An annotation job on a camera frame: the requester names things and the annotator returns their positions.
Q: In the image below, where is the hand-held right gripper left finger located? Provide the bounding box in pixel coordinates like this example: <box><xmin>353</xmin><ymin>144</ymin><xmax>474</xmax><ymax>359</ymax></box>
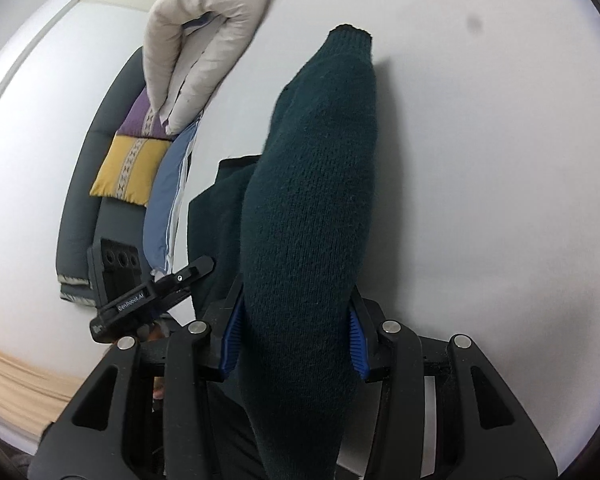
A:
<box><xmin>26</xmin><ymin>274</ymin><xmax>247</xmax><ymax>480</ymax></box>

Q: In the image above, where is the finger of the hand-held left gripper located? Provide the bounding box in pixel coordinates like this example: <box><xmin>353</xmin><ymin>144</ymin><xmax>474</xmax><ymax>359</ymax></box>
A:
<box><xmin>147</xmin><ymin>285</ymin><xmax>195</xmax><ymax>317</ymax></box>
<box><xmin>152</xmin><ymin>255</ymin><xmax>216</xmax><ymax>296</ymax></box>

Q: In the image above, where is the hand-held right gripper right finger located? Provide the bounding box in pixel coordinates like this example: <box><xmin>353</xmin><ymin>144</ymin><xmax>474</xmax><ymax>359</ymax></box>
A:
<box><xmin>347</xmin><ymin>289</ymin><xmax>559</xmax><ymax>480</ymax></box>

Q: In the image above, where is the dark green knit sweater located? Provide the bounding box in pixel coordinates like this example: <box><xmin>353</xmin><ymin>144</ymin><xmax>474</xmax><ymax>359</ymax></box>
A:
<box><xmin>186</xmin><ymin>24</ymin><xmax>381</xmax><ymax>480</ymax></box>

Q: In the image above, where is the person's left hand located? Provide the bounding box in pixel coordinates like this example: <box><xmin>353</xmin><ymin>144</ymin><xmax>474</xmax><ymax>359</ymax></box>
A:
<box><xmin>139</xmin><ymin>322</ymin><xmax>169</xmax><ymax>344</ymax></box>

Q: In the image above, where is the blue pillow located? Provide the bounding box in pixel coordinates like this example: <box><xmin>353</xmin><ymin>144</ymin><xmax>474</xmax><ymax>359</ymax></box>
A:
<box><xmin>142</xmin><ymin>117</ymin><xmax>203</xmax><ymax>275</ymax></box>

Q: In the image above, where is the grey padded headboard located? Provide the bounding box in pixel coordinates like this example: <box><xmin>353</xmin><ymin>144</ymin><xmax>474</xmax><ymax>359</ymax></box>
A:
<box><xmin>55</xmin><ymin>45</ymin><xmax>151</xmax><ymax>306</ymax></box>

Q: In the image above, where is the yellow cushion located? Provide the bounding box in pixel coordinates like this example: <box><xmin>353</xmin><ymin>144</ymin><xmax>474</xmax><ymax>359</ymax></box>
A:
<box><xmin>89</xmin><ymin>134</ymin><xmax>173</xmax><ymax>207</ymax></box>

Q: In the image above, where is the purple cushion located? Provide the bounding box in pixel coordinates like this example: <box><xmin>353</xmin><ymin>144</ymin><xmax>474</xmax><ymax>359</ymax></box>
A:
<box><xmin>115</xmin><ymin>85</ymin><xmax>173</xmax><ymax>141</ymax></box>

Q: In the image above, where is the white bed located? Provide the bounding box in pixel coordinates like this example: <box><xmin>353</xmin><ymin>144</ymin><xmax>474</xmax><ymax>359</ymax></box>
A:
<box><xmin>167</xmin><ymin>0</ymin><xmax>600</xmax><ymax>480</ymax></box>

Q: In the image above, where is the folded beige duvet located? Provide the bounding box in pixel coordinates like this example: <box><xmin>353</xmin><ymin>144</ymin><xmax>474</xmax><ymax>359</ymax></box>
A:
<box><xmin>142</xmin><ymin>0</ymin><xmax>291</xmax><ymax>136</ymax></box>

